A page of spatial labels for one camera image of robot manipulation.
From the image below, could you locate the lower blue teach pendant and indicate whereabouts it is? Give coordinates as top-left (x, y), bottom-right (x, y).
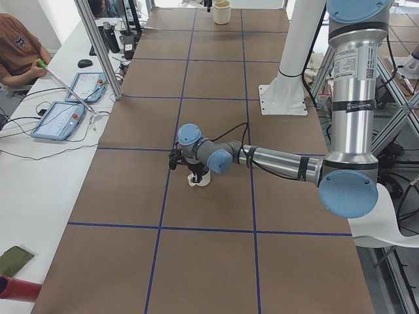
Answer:
top-left (30, 101), bottom-right (85, 141)

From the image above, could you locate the black water bottle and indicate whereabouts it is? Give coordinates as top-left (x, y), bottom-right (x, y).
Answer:
top-left (103, 22), bottom-right (120, 54)

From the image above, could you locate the metal rod green handle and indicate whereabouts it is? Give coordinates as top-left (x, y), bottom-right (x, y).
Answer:
top-left (36, 59), bottom-right (99, 116)

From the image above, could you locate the person in brown shirt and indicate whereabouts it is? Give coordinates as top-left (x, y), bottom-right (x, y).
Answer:
top-left (1, 13), bottom-right (52, 88)

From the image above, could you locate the red cylinder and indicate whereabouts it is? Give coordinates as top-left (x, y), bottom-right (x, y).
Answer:
top-left (1, 276), bottom-right (42, 303)

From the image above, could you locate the aluminium frame post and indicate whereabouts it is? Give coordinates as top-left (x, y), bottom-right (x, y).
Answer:
top-left (74, 0), bottom-right (123, 100)

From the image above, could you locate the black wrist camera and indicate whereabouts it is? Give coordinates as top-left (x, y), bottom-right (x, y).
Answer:
top-left (169, 148), bottom-right (185, 170)

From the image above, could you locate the blue teach pendant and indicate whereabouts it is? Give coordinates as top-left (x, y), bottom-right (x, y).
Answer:
top-left (70, 72), bottom-right (107, 103)
top-left (30, 101), bottom-right (85, 141)

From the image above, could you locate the black computer mouse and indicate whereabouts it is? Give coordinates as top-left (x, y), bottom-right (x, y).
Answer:
top-left (77, 59), bottom-right (93, 69)

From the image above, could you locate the white camera stand column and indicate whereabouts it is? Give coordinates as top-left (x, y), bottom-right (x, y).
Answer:
top-left (259, 0), bottom-right (326, 116)

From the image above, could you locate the white mug with handle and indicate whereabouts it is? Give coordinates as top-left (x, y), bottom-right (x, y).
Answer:
top-left (187, 172), bottom-right (211, 187)

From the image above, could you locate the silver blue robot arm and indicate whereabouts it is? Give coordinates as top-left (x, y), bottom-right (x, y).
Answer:
top-left (169, 1), bottom-right (392, 218)

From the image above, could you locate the green bean bag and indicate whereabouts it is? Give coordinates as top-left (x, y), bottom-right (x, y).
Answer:
top-left (1, 246), bottom-right (35, 277)

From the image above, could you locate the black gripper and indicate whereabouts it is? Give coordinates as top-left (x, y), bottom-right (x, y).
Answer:
top-left (187, 162), bottom-right (209, 183)

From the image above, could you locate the upper blue teach pendant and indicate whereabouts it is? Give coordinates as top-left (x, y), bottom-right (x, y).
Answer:
top-left (70, 72), bottom-right (107, 103)

